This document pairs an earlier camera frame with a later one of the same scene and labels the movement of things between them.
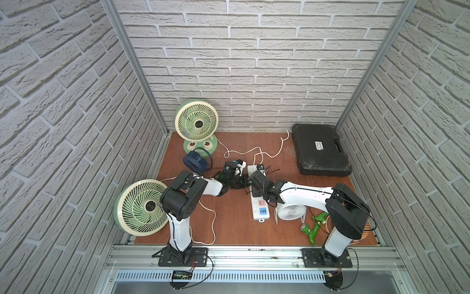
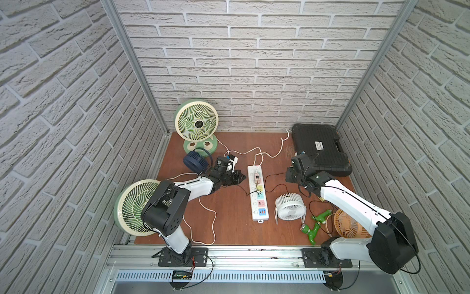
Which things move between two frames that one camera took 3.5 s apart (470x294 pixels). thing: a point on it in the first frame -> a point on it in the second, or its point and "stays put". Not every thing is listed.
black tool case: (319, 151) stays put
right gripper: (254, 193) -> (289, 171)
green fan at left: (138, 209) stays put
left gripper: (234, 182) -> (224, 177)
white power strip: (260, 209) stays put
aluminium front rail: (251, 258) stays put
